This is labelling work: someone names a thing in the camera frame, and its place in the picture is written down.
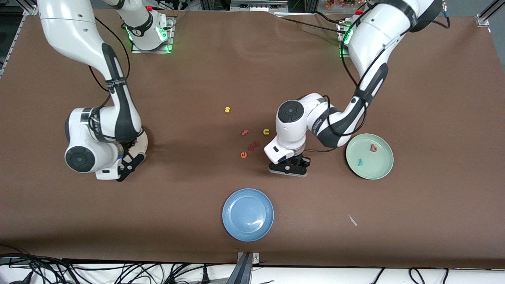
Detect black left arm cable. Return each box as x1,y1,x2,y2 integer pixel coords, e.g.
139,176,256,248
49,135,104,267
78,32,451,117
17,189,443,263
306,0,451,153

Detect orange artificial flowers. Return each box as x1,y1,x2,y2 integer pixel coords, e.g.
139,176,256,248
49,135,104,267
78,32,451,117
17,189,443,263
325,0,365,9

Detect pale green plate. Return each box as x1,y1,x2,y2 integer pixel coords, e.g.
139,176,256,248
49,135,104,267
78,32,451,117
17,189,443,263
346,133,394,180

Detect blue plate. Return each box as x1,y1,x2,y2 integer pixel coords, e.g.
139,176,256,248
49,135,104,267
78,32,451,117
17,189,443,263
222,188,275,242

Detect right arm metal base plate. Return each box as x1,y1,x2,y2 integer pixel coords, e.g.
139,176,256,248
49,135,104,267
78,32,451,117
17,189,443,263
131,16,175,54

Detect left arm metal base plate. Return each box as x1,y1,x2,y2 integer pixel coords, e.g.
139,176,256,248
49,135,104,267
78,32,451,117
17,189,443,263
337,18,352,59

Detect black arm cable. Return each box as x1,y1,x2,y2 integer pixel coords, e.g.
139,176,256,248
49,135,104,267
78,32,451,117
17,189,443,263
88,16,131,109
306,0,451,153

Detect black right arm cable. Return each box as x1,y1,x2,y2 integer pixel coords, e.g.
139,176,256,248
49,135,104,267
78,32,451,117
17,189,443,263
88,16,131,109

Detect metal table edge bracket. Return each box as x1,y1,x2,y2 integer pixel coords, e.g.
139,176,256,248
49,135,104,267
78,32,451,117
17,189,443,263
237,252,260,284

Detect grey metal socket box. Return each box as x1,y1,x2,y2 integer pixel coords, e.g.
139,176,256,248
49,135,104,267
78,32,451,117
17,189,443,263
230,0,289,13

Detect black table cable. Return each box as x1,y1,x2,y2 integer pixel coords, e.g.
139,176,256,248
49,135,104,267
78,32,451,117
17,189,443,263
314,11,348,26
274,16,344,35

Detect brown table cover sheet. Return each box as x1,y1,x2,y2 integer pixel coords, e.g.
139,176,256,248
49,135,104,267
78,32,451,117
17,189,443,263
0,7,505,269

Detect beige brown plate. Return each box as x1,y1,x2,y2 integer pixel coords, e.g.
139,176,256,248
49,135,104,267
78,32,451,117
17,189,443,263
132,127,149,159

